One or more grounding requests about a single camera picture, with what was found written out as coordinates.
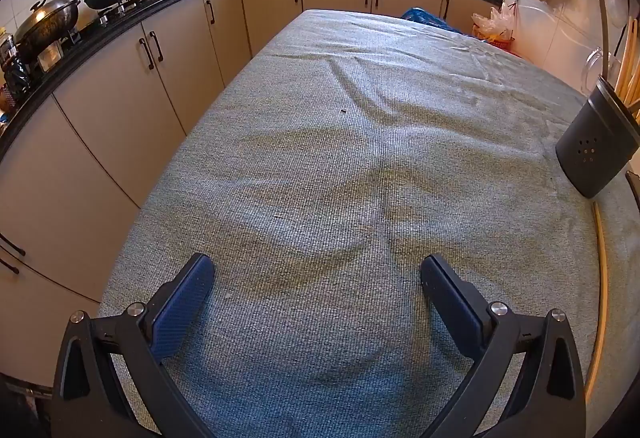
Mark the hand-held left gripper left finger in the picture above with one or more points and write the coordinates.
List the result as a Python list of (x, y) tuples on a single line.
[(185, 303)]

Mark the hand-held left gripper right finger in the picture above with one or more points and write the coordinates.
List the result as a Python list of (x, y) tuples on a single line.
[(452, 303)]

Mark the wooden chopstick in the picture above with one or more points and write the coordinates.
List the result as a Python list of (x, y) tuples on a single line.
[(625, 53), (634, 83), (604, 278)]

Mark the dark grey utensil holder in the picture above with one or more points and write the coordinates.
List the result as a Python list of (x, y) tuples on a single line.
[(595, 143)]

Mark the grey-green table cloth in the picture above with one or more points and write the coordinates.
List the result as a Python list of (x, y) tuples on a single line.
[(325, 168)]

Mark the beige base cabinets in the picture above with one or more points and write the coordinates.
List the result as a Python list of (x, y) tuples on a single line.
[(125, 118)]

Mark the blue plastic bag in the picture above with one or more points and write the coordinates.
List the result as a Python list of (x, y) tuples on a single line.
[(430, 20)]

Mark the gas stove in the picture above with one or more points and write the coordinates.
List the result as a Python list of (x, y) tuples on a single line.
[(117, 8)]

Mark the steel wok with lid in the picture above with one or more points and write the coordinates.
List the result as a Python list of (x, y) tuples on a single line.
[(47, 20)]

